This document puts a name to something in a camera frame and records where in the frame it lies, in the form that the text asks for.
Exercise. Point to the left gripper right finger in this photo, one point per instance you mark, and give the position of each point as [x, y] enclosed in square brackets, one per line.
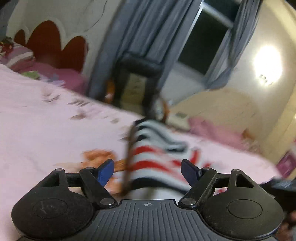
[202, 184]

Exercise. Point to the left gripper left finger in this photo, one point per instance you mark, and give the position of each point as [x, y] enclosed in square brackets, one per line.
[93, 184]

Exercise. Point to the striped cat sweater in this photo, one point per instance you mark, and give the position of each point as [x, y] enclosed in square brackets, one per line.
[154, 161]

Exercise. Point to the pink blanket right bed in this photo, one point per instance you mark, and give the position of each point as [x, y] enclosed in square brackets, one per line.
[206, 129]

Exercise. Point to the white nightstand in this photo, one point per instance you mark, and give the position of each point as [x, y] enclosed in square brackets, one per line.
[178, 120]

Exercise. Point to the pink floral bedsheet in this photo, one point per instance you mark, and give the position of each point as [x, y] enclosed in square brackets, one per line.
[44, 127]

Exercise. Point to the cream arched headboard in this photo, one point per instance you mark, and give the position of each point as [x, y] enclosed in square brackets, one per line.
[226, 107]

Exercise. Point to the black leather armchair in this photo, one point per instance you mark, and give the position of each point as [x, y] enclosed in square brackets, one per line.
[133, 87]

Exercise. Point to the magenta bed cover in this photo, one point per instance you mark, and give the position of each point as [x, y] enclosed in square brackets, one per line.
[73, 79]

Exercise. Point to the striped pink pillow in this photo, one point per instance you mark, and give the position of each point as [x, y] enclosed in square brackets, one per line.
[19, 58]

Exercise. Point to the red heart headboard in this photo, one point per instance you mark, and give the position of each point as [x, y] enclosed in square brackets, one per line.
[46, 44]

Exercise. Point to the blue grey middle curtain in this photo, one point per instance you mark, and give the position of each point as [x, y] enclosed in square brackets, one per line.
[146, 35]

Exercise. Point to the blue grey curtain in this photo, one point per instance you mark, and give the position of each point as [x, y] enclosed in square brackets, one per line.
[146, 35]
[235, 44]

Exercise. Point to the dark window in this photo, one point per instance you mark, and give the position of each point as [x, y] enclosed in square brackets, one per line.
[204, 41]

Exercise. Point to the blue grey right curtain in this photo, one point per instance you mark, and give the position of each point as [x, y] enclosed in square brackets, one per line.
[235, 44]

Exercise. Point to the wall lamp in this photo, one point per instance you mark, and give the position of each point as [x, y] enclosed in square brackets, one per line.
[266, 80]

